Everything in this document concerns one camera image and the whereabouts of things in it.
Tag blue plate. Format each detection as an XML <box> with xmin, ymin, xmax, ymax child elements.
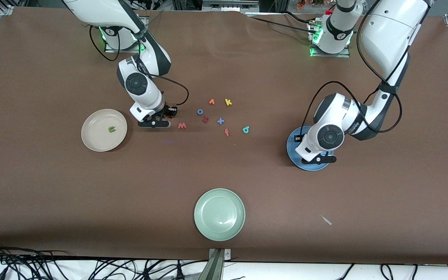
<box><xmin>286</xmin><ymin>126</ymin><xmax>334</xmax><ymax>172</ymax></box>

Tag beige brown plate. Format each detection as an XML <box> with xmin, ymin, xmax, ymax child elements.
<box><xmin>81</xmin><ymin>109</ymin><xmax>128</xmax><ymax>152</ymax></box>

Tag brown paper table cover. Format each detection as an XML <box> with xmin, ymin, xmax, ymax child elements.
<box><xmin>0</xmin><ymin>7</ymin><xmax>448</xmax><ymax>265</ymax></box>

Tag pale green plate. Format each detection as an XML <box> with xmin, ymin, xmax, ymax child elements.
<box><xmin>194</xmin><ymin>188</ymin><xmax>246</xmax><ymax>242</ymax></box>

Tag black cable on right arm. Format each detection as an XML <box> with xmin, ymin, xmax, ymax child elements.
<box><xmin>89</xmin><ymin>25</ymin><xmax>189</xmax><ymax>106</ymax></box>

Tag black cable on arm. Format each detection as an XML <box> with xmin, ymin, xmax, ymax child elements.
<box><xmin>305</xmin><ymin>0</ymin><xmax>431</xmax><ymax>135</ymax></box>
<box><xmin>89</xmin><ymin>25</ymin><xmax>189</xmax><ymax>106</ymax></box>

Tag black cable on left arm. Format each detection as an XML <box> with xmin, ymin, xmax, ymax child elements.
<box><xmin>305</xmin><ymin>0</ymin><xmax>431</xmax><ymax>135</ymax></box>

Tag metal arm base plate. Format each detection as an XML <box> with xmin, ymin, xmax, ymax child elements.
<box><xmin>309</xmin><ymin>21</ymin><xmax>351</xmax><ymax>58</ymax></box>
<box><xmin>105</xmin><ymin>16</ymin><xmax>147</xmax><ymax>53</ymax></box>

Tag black cable to arm base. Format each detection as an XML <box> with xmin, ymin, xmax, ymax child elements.
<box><xmin>247</xmin><ymin>15</ymin><xmax>318</xmax><ymax>33</ymax></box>

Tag grey metal frame bracket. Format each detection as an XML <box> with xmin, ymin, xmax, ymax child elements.
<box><xmin>202</xmin><ymin>0</ymin><xmax>259</xmax><ymax>13</ymax></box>

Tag aluminium profile with bracket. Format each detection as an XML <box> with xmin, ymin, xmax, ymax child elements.
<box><xmin>199</xmin><ymin>249</ymin><xmax>231</xmax><ymax>280</ymax></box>

